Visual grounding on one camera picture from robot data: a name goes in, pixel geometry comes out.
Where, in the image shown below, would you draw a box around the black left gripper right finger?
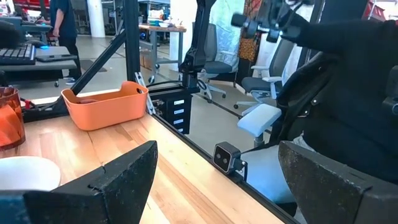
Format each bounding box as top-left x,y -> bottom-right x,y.
278,140 -> 398,224

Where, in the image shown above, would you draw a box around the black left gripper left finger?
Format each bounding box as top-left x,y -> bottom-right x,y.
0,140 -> 159,224

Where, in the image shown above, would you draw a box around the white bowl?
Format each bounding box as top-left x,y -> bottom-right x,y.
0,156 -> 62,191

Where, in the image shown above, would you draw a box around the red glass tumbler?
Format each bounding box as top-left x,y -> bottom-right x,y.
0,86 -> 26,152

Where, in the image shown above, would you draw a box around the orange plastic basket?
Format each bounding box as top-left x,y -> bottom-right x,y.
61,80 -> 149,131

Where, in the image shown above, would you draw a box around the black control box with labels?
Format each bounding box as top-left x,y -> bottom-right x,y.
148,86 -> 200,135

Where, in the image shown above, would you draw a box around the person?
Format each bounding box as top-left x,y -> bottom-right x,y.
49,0 -> 82,85
269,18 -> 398,184

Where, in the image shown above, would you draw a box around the light grey office chair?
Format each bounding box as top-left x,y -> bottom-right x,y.
237,103 -> 298,215

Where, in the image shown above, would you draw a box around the grey office chair white arms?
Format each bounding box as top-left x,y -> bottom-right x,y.
233,39 -> 295,110

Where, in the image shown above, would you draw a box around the wooden top work table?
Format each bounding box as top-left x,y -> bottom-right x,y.
138,24 -> 187,84

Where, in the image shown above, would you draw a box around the black computer mouse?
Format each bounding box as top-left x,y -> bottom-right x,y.
26,39 -> 47,50

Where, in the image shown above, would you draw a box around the black keyboard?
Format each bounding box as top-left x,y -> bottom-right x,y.
0,44 -> 37,65

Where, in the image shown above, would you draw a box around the colourful patterned cloth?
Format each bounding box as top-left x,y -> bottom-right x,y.
238,0 -> 265,62

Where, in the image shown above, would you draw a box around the small black depth camera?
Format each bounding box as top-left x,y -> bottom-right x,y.
213,141 -> 249,182

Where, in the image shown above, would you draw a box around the black aluminium frame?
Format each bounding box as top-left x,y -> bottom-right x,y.
21,0 -> 299,224

